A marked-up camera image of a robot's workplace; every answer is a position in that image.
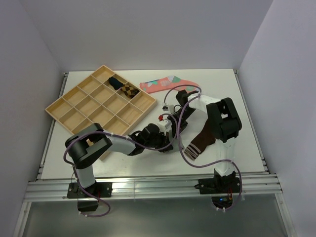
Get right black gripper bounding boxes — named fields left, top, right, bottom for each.
left=167, top=108, right=196, bottom=138

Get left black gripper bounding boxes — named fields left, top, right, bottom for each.
left=144, top=130, right=173, bottom=153

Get brown striped sock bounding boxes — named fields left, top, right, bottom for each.
left=184, top=119, right=216, bottom=160

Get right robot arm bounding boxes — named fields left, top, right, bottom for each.
left=175, top=90, right=242, bottom=193

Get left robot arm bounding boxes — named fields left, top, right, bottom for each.
left=65, top=123, right=176, bottom=197

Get pink patterned sock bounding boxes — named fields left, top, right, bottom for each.
left=140, top=76, right=199, bottom=94

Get brown argyle rolled sock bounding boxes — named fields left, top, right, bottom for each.
left=120, top=84, right=139, bottom=99

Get wooden compartment tray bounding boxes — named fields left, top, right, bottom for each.
left=45, top=65, right=157, bottom=159

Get dark blue rolled sock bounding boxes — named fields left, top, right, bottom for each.
left=108, top=77, right=124, bottom=90

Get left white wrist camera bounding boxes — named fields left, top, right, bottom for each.
left=157, top=115, right=172, bottom=135

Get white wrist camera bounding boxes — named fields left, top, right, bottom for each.
left=162, top=104, right=175, bottom=114
left=157, top=115, right=172, bottom=135

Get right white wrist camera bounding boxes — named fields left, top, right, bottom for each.
left=162, top=104, right=175, bottom=114

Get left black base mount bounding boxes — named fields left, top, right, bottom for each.
left=67, top=182, right=113, bottom=213

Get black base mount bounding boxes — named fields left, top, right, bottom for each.
left=67, top=182, right=113, bottom=213
left=194, top=176, right=241, bottom=210

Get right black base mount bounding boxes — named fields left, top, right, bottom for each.
left=194, top=176, right=241, bottom=210

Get aluminium frame rail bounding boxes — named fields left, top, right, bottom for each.
left=23, top=173, right=282, bottom=202

